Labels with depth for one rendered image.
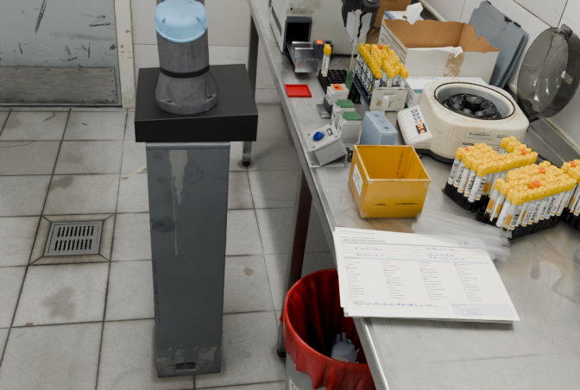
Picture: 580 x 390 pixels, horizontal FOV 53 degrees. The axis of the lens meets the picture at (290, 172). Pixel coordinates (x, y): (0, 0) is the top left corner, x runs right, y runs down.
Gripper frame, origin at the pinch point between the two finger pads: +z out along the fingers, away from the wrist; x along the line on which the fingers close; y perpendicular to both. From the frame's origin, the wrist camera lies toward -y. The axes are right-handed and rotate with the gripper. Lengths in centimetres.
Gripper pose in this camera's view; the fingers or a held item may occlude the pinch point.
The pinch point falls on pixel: (355, 40)
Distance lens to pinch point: 159.2
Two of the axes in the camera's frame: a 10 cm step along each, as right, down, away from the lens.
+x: -9.8, 0.3, -2.0
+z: -0.9, 8.2, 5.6
